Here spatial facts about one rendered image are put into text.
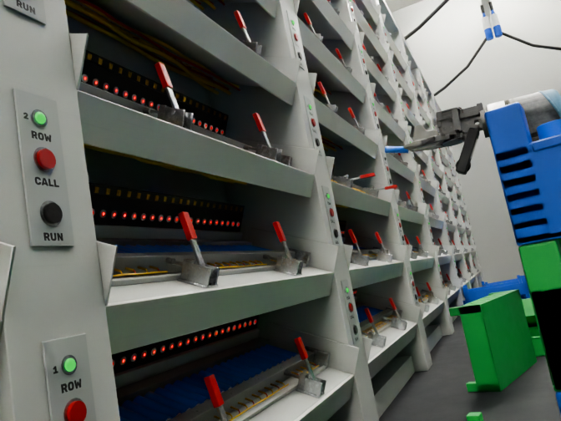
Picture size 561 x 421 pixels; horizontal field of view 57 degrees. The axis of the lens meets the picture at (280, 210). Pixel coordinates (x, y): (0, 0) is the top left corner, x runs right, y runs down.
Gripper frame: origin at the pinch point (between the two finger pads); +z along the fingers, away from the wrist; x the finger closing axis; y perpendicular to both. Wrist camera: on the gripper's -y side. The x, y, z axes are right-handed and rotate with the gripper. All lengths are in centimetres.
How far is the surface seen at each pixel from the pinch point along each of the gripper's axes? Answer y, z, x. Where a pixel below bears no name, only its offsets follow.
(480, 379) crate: -59, -7, 6
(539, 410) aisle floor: -61, -19, 24
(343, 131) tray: 6.3, 14.0, 11.0
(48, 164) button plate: -18, 11, 110
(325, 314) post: -37, 14, 44
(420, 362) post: -60, 12, -26
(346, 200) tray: -12.9, 13.2, 21.8
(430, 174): 18, 16, -165
